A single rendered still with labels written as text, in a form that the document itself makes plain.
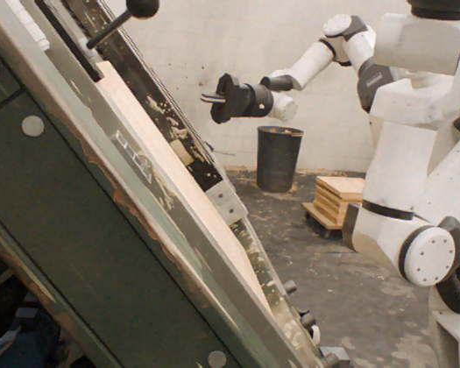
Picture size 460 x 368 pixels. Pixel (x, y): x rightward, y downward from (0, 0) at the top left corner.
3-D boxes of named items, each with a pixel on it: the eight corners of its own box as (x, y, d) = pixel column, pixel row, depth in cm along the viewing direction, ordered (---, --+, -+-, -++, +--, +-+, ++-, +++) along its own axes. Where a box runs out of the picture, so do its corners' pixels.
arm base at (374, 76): (382, 122, 124) (415, 86, 120) (410, 146, 113) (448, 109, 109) (343, 92, 118) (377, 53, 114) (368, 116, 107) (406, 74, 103)
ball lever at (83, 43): (79, 73, 59) (158, 11, 52) (60, 46, 59) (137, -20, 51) (95, 63, 62) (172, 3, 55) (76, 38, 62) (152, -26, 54)
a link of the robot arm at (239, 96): (203, 116, 128) (236, 116, 135) (228, 130, 121) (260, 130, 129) (216, 68, 123) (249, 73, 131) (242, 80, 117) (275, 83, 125)
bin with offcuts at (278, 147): (304, 194, 525) (312, 134, 511) (257, 193, 517) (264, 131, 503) (288, 181, 575) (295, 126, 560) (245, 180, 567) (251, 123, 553)
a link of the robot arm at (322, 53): (283, 61, 137) (329, 15, 139) (298, 88, 143) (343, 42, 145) (308, 69, 128) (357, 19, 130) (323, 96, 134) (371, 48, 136)
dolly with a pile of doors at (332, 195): (385, 243, 398) (393, 194, 389) (323, 241, 391) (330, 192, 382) (351, 217, 457) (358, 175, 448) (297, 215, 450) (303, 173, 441)
